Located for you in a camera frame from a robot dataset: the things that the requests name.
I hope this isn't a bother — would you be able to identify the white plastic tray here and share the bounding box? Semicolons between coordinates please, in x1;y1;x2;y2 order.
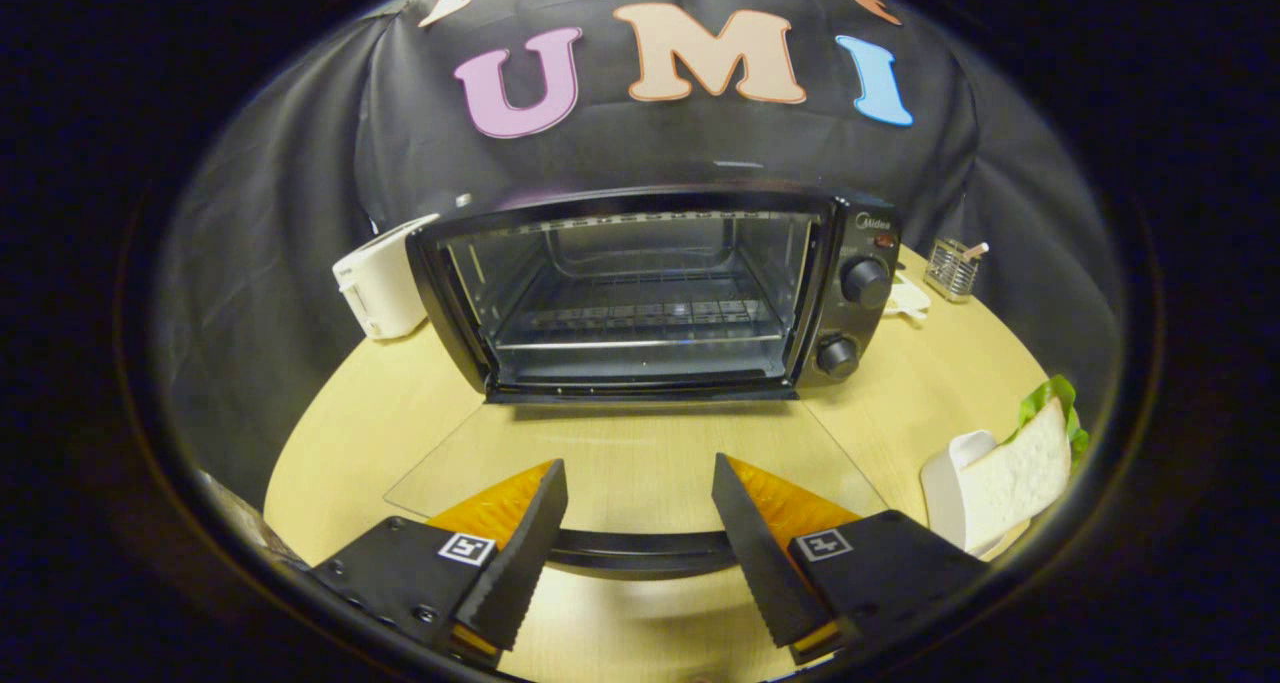
920;430;1031;561

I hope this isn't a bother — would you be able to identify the black backdrop cloth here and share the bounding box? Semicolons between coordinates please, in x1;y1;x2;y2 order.
160;0;1126;509

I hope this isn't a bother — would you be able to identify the black toaster oven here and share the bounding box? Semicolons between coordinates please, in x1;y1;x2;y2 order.
383;185;904;581

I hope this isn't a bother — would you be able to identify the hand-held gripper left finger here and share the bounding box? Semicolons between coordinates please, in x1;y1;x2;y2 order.
310;458;569;666

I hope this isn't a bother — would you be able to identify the white divided grain dish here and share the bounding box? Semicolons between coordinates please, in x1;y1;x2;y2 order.
885;271;933;321

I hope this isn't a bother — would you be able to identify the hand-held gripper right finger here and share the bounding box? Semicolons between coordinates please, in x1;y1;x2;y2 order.
712;453;991;666

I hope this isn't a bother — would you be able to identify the white pop-up toaster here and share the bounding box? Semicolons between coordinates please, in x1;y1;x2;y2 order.
332;213;441;341

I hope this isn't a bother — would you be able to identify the metal wire holder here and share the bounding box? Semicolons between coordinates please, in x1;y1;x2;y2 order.
923;238;991;304

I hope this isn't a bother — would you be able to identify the lettuce sandwich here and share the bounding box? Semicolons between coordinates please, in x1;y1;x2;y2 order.
958;375;1091;554

